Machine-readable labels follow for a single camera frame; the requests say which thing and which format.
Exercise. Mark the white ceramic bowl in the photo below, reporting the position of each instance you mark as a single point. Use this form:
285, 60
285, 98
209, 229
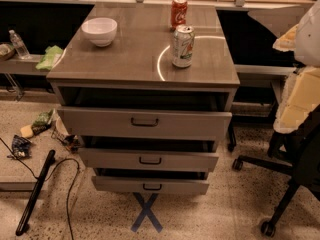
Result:
100, 31

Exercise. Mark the black office chair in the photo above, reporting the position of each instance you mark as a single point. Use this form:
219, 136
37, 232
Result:
300, 151

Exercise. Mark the grey three-drawer cabinet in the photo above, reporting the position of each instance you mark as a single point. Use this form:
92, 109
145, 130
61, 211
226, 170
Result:
136, 72

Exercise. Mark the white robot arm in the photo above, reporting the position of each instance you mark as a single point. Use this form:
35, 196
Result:
301, 93

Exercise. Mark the blue snack bag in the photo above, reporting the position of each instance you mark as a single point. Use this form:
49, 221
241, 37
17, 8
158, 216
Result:
20, 148

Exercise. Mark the red coca-cola can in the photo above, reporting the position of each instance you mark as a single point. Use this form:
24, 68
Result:
178, 12

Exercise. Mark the middle grey drawer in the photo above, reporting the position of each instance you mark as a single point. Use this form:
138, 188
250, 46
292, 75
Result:
148, 160

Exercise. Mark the brown bowl on shelf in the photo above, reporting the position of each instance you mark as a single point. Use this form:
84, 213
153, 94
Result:
6, 51

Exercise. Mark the clear plastic water bottle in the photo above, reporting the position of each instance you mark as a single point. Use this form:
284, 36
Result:
19, 45

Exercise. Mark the green crumpled cloth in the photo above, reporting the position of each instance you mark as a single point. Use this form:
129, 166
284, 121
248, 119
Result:
49, 59

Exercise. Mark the bottom grey drawer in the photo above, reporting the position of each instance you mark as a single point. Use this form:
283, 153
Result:
150, 185

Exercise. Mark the black long bar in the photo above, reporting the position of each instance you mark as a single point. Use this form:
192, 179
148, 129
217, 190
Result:
23, 223

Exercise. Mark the top grey drawer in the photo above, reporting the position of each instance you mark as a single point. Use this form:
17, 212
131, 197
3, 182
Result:
151, 124

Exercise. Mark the grey drawer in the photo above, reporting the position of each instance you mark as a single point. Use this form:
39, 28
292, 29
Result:
150, 185
148, 160
151, 124

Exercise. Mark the yellow sponge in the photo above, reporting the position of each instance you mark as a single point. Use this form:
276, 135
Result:
27, 131

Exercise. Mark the green chip bag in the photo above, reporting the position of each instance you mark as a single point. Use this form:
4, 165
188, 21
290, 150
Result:
42, 122

